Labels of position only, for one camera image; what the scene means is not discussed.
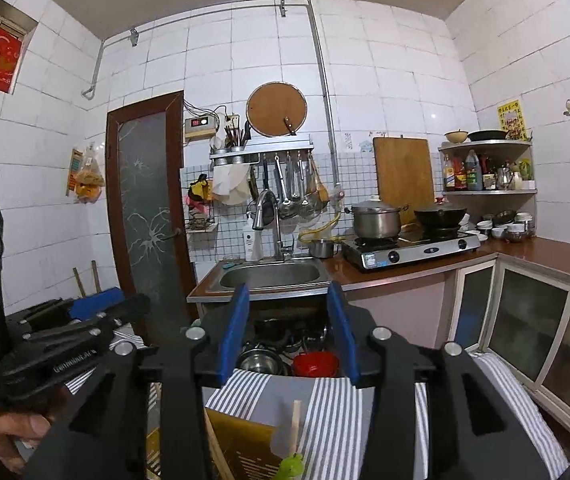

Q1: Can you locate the wall control box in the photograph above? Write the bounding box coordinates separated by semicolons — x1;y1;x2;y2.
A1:
184;116;221;142

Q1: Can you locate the black wok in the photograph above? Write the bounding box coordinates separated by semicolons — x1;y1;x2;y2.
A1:
412;199;470;234

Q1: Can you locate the grey striped tablecloth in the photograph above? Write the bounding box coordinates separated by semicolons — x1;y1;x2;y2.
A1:
65;330;570;480

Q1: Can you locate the mustard yellow cloth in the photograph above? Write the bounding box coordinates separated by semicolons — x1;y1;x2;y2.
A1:
146;405;286;480

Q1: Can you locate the wooden cutting board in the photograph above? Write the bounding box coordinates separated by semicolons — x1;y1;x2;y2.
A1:
372;135;436;226

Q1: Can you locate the group of small bowls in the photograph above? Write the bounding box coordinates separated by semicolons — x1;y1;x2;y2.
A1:
475;210;536;242

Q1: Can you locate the wooden chopstick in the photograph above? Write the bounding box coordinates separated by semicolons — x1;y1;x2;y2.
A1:
287;400;302;457
204;407;236;480

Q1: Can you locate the row of sauce bottles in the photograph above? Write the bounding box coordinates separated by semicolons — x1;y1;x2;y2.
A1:
442;152;536;192

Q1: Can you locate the round wooden lid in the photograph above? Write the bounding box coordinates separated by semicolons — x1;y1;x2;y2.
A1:
245;81;309;139

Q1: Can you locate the steel bowl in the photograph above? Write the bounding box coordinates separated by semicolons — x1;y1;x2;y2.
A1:
237;345;291;376

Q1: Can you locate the red bowl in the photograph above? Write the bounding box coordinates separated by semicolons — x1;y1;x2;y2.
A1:
292;351;340;379

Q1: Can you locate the kitchen counter cabinet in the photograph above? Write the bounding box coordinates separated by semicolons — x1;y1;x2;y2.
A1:
325;237;570;442

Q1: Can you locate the black frying pan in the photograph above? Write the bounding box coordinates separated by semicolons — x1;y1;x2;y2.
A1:
466;129;510;142

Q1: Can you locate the steel corner shelf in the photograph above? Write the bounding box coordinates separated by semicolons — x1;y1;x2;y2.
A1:
438;139;539;197

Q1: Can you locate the steel gas stove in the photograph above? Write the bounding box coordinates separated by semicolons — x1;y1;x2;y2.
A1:
341;232;482;274

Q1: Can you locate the person's left hand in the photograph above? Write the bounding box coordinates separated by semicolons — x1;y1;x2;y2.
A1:
0;400;54;474

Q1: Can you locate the yellow gas hose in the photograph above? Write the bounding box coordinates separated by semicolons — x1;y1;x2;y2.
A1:
297;210;346;246

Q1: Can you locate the grey wall pipe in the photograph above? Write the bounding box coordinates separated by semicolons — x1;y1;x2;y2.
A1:
82;0;342;189

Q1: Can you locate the wire wall basket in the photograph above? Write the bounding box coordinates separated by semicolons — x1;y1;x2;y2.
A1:
185;174;219;234

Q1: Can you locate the white hanging cloth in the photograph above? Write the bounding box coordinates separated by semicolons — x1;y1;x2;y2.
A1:
212;165;251;206

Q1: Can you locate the white soap bottle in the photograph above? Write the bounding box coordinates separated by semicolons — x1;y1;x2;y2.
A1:
242;212;262;263

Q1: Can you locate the green handled utensil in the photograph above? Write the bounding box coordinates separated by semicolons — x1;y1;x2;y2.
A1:
276;452;306;480

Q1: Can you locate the hanging plastic snack bag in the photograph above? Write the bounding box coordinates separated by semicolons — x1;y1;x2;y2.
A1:
67;142;106;205

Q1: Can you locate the yellow wall poster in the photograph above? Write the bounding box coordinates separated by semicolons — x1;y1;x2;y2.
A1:
496;100;525;142

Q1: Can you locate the brown frosted glass door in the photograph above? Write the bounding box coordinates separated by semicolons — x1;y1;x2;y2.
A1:
105;91;199;347

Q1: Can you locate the steel kitchen faucet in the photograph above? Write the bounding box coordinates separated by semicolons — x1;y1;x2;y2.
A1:
252;190;296;261

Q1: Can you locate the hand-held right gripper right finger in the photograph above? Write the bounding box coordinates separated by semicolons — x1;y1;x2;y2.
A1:
326;280;553;480

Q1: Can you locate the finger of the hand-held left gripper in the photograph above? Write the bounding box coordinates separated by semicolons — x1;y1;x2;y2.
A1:
22;294;152;357
6;287;128;335

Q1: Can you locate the small steel cup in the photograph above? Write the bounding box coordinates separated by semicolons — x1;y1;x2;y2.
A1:
309;239;341;260

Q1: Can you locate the stainless steel sink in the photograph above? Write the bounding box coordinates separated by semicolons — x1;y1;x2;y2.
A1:
187;255;339;304

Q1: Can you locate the row of hanging steel ladles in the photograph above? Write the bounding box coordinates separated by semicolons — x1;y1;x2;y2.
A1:
247;152;331;221

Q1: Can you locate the steel wall utensil rack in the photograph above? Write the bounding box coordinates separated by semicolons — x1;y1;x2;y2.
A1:
209;135;314;166

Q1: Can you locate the steel cooking pot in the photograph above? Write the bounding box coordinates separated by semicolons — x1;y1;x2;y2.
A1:
345;195;410;240

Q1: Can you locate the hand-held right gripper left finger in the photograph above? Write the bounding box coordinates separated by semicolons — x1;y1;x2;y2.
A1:
22;282;252;480

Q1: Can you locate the steel cutlery cup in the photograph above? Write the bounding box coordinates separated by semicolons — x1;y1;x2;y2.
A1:
215;125;251;154

